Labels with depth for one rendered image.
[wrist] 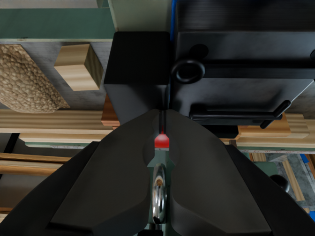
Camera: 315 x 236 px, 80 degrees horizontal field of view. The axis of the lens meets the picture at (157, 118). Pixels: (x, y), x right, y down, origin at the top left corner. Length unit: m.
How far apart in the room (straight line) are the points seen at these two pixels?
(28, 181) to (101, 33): 2.71
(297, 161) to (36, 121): 1.12
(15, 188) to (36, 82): 2.65
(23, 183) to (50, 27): 2.70
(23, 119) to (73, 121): 0.09
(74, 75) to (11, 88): 0.10
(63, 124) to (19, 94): 0.09
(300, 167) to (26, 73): 1.15
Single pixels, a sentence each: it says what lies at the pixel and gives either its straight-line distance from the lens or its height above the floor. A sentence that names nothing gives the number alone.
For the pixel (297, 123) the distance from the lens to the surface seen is 0.41.
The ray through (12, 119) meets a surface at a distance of 0.43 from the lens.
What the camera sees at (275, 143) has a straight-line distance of 0.39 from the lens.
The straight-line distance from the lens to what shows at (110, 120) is 0.28.
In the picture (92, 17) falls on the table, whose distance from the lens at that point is 0.27.
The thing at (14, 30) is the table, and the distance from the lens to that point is 0.30.
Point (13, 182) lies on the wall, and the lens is 2.96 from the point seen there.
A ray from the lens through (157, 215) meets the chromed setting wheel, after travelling 0.39.
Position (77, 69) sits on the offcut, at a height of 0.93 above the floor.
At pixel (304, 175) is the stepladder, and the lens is 1.18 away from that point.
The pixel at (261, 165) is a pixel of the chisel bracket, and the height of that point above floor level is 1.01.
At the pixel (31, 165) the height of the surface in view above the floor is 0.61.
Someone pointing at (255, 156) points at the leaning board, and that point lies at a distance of 2.00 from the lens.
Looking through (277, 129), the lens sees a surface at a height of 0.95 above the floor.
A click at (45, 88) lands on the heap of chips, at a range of 0.32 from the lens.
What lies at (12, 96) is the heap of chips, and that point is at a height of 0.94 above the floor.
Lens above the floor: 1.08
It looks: 29 degrees down
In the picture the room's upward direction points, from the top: 178 degrees counter-clockwise
